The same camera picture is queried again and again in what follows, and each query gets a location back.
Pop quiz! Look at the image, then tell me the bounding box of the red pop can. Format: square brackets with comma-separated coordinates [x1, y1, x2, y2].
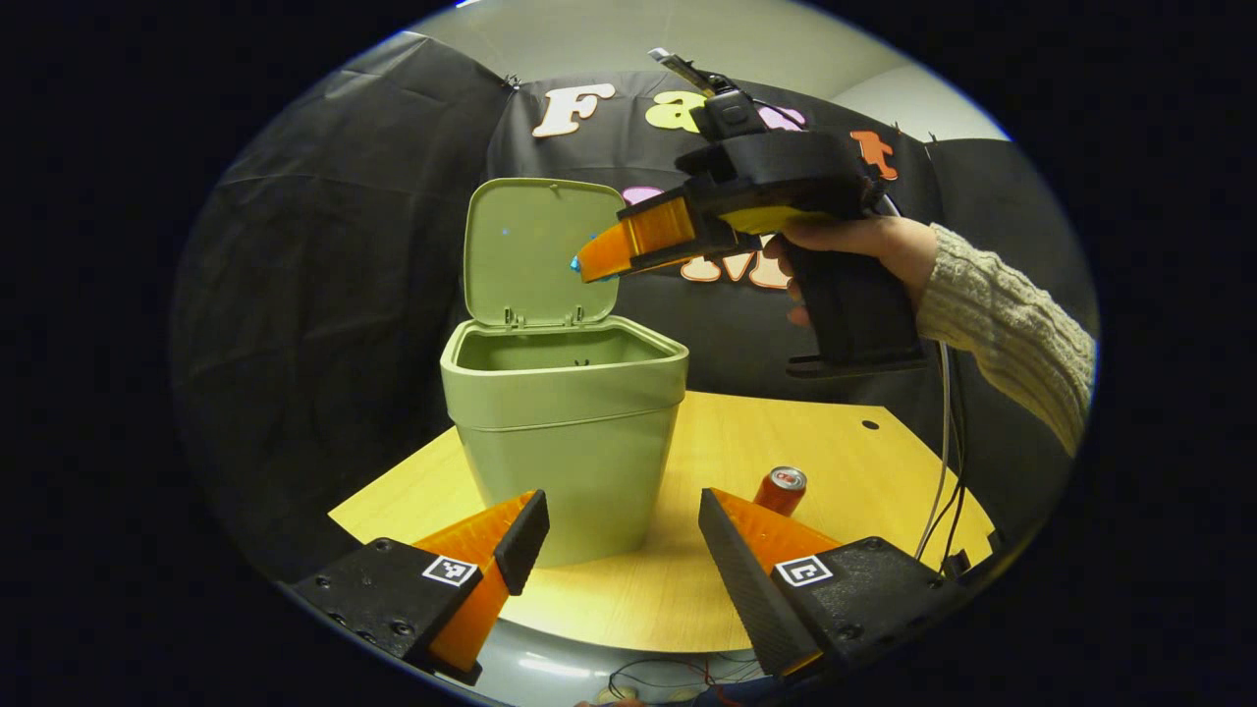
[753, 466, 808, 518]

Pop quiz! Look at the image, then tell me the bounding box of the grey and black cable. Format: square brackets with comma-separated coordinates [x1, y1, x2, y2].
[913, 339, 971, 572]

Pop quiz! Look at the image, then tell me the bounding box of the green desktop garbage bin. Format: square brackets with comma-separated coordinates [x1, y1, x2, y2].
[440, 177, 690, 569]

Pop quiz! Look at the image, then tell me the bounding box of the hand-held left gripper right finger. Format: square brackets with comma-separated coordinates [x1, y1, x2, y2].
[697, 488, 983, 680]

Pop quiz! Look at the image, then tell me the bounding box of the wooden desktop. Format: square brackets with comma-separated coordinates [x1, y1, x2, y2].
[327, 391, 998, 654]

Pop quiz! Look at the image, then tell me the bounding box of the tangle of thin wires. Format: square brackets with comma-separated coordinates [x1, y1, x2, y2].
[589, 650, 772, 706]

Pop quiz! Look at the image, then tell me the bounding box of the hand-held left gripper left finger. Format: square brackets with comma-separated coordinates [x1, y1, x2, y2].
[280, 489, 551, 686]

